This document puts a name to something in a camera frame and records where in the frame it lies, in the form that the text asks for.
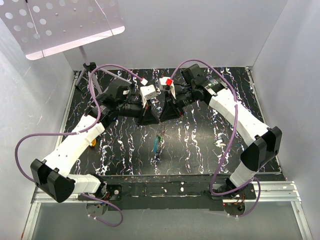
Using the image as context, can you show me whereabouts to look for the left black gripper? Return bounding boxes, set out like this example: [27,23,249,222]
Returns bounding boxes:
[116,96,160,127]

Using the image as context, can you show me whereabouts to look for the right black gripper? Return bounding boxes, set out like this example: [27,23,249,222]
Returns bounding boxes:
[158,86,196,123]

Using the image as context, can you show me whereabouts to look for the silver key with green tag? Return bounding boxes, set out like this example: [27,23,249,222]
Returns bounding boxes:
[214,138,226,148]

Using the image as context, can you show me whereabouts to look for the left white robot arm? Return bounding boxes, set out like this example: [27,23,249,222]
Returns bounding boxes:
[30,80,159,203]

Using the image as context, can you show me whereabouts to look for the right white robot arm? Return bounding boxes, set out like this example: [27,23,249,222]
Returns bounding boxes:
[158,61,282,199]

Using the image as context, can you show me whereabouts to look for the colourful toy blocks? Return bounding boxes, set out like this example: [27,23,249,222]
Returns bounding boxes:
[89,138,97,148]

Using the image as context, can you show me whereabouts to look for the perforated music stand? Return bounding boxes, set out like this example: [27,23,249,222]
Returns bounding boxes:
[0,0,125,102]

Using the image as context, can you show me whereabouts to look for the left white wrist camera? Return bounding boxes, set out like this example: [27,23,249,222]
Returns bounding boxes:
[139,78,157,108]

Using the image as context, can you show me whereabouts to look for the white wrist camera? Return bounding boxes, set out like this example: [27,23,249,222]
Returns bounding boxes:
[139,78,157,108]
[158,77,176,99]

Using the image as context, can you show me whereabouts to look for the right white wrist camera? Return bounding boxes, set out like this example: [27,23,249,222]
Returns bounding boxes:
[158,77,176,99]

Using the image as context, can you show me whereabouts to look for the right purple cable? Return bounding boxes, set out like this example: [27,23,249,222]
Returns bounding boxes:
[171,58,261,218]

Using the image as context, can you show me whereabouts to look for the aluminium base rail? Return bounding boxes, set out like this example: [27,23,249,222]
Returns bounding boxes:
[21,71,313,240]

